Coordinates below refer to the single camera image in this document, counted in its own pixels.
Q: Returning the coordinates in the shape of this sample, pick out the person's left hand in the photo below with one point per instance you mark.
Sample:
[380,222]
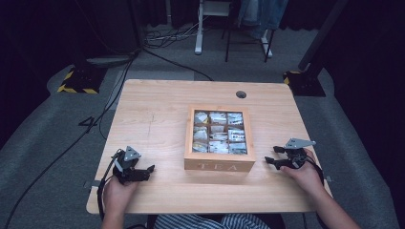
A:
[117,194]

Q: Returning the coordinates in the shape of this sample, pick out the white desk leg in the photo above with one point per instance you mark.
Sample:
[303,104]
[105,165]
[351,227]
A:
[199,31]

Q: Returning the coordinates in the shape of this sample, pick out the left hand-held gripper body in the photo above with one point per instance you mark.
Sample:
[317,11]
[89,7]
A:
[124,163]

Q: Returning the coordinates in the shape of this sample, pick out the grey flat floor plate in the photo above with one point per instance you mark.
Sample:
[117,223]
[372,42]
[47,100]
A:
[110,60]

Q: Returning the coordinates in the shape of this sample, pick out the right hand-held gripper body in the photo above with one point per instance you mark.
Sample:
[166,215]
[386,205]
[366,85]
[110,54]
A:
[295,154]

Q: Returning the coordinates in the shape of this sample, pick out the black slanted stand pole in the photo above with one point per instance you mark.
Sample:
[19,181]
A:
[321,33]

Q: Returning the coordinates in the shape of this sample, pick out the group of tea bag packets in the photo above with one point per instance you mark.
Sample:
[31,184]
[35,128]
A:
[219,133]

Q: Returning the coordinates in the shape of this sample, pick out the person's striped clothing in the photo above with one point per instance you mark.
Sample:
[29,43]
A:
[210,222]

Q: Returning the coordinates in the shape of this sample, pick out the person's right hand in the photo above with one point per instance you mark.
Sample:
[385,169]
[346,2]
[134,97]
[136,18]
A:
[305,179]

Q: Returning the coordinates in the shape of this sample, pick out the wooden tea box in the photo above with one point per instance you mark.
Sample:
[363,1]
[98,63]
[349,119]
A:
[219,163]

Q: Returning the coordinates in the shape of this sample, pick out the black metal stool frame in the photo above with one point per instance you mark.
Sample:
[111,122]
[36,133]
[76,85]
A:
[246,41]

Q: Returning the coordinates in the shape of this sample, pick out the black yellow striped stand base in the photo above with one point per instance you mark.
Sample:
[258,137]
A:
[302,82]
[81,81]

